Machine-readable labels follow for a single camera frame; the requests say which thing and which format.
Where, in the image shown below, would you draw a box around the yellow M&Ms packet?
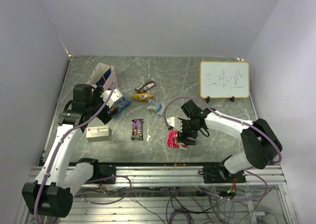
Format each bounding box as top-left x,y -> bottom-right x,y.
133,93 -> 154,101

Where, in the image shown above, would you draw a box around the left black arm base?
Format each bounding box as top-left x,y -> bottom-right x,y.
99,163 -> 117,184

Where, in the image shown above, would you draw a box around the pink paper bag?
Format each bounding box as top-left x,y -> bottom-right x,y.
83,60 -> 119,90

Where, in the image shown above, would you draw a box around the small whiteboard with stand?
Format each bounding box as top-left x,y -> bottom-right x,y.
199,61 -> 250,99

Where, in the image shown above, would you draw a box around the purple M&Ms packet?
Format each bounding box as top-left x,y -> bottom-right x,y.
131,119 -> 143,140

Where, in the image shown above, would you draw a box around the white cardboard box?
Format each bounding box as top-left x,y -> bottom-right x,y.
86,126 -> 111,142

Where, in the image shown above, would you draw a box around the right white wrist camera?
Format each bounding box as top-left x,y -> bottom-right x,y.
166,117 -> 183,132

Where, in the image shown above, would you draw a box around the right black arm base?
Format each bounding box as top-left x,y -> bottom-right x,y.
197,163 -> 246,184

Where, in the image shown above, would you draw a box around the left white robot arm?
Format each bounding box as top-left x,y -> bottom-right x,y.
22,83 -> 122,224

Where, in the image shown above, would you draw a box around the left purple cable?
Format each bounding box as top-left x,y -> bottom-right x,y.
33,80 -> 133,224

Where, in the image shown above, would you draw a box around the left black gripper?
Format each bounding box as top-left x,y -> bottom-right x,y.
86,85 -> 120,124

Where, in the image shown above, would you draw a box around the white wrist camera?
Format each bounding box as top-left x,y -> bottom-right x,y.
101,89 -> 123,108
166,117 -> 183,132

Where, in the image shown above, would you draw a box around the light blue snack wrapper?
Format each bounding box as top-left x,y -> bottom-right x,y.
147,99 -> 166,116

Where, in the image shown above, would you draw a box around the aluminium frame rail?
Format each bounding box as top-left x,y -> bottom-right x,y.
26,165 -> 288,188

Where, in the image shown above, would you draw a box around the brown chocolate bar wrapper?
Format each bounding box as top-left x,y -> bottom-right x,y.
134,80 -> 156,93

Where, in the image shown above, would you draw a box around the blue Burts chips bag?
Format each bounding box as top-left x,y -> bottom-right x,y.
96,69 -> 111,86

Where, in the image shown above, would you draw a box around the blue M&Ms packet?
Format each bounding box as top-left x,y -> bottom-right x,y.
108,97 -> 130,118

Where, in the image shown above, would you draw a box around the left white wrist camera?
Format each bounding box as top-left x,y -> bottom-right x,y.
101,89 -> 123,108

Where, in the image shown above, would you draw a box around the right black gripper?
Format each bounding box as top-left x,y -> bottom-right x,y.
176,118 -> 200,145

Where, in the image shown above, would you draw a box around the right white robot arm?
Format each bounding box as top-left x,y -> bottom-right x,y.
170,99 -> 282,182

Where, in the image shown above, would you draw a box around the loose floor cables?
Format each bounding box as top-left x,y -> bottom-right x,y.
81,184 -> 247,224

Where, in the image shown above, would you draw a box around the red candy packet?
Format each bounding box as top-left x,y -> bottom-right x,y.
167,130 -> 188,150

